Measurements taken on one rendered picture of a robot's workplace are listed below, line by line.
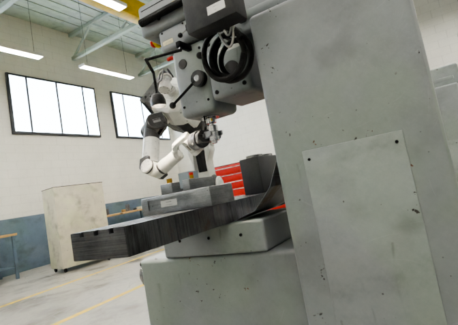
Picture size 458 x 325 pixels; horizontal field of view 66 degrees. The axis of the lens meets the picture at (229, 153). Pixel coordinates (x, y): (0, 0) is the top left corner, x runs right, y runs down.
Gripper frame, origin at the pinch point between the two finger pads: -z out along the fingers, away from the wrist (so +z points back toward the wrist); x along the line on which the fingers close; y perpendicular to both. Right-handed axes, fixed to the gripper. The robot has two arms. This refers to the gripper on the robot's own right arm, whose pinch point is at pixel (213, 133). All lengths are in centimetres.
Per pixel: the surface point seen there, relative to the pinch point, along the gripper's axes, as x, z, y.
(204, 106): -7.2, -8.1, -10.6
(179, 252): -22, 7, 48
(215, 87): -5.5, -16.3, -16.3
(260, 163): 29.3, 6.4, 16.0
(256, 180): 26.7, 8.8, 23.9
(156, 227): -47, -35, 33
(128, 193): 263, 951, -2
